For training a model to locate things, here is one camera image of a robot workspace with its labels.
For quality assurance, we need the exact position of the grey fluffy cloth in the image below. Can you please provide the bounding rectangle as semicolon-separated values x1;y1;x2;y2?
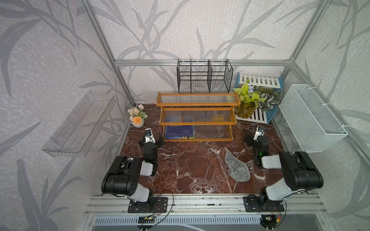
225;148;251;182

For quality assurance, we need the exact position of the orange wooden bookshelf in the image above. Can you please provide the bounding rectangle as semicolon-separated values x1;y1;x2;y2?
156;93;241;142

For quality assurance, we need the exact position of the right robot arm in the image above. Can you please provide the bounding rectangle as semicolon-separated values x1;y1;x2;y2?
243;134;324;213

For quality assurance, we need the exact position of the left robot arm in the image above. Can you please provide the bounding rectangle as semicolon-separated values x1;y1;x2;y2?
101;141;168;214

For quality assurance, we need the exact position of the flower pot with orange flowers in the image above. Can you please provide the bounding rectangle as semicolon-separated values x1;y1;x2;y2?
127;104;148;128

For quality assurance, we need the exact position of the green potted plant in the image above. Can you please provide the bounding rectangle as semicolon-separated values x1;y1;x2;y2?
233;82;260;118

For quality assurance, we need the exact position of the variegated dark leaf plant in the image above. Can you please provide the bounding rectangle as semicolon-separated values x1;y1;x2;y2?
257;89;280;111

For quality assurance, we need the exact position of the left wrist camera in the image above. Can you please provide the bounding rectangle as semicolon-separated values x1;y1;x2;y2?
144;128;156;143

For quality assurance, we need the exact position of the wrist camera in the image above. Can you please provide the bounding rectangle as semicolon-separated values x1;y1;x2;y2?
253;126;265;141
144;128;156;143

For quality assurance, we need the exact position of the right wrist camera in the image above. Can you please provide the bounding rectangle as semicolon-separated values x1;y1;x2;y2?
253;126;265;141

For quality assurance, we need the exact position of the white mesh wall basket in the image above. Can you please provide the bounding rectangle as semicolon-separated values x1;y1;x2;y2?
279;84;348;153

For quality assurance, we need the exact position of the white slatted crate blue frame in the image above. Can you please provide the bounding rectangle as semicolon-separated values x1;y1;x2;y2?
234;73;283;124

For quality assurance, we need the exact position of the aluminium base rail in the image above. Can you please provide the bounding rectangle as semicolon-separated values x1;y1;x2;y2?
84;194;327;216

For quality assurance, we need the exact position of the clear acrylic wall shelf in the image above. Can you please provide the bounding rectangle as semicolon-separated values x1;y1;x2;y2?
41;90;116;158

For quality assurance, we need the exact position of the black wire rack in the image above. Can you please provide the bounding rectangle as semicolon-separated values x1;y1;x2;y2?
176;59;234;93

